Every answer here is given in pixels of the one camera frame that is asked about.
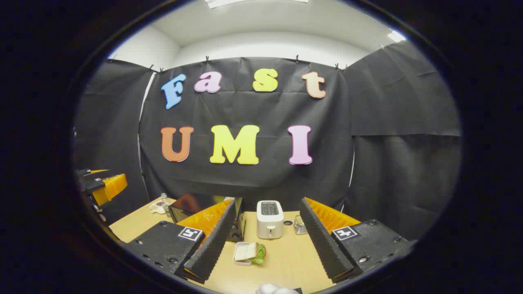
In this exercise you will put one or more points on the small white tray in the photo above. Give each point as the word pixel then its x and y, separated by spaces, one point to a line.
pixel 239 261

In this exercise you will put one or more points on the clear plastic water bottle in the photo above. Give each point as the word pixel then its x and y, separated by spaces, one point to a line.
pixel 165 206

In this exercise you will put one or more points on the white divided dish of grains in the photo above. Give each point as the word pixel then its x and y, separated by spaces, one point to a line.
pixel 157 207

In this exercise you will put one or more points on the white toaster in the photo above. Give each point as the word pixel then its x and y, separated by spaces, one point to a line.
pixel 269 220

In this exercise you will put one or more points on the large ceiling light panel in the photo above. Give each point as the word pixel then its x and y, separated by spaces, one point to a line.
pixel 253 2

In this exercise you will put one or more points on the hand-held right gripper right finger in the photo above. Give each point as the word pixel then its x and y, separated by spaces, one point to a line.
pixel 322 241

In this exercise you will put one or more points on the small ceiling light panel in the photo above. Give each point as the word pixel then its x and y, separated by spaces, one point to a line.
pixel 396 36

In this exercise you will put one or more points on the sandwich with lettuce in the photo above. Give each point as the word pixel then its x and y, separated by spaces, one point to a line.
pixel 250 251

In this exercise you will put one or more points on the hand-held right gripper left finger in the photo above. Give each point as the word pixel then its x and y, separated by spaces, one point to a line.
pixel 212 239

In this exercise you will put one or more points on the black backdrop cloth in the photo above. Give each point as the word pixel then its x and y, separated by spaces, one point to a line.
pixel 253 110

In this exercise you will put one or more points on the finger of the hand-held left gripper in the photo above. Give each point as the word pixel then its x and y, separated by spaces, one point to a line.
pixel 92 172
pixel 110 188

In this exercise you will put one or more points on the clear cutlery holder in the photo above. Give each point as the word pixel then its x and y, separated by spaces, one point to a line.
pixel 300 226

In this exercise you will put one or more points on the black electric oven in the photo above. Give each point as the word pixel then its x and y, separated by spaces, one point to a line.
pixel 192 204

